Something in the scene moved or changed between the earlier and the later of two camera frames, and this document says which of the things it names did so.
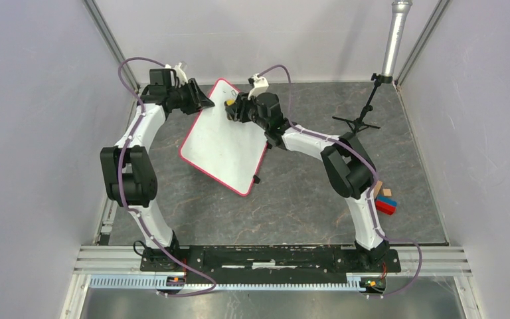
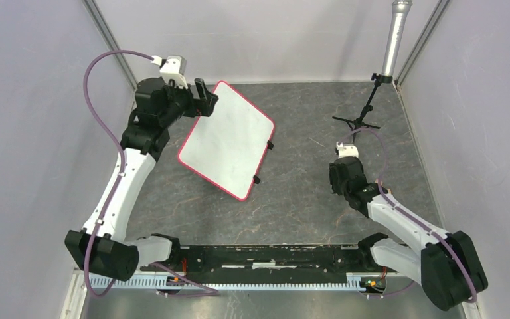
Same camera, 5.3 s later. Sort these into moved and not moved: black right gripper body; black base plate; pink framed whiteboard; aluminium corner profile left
Moved: black right gripper body
Not moved: pink framed whiteboard; aluminium corner profile left; black base plate
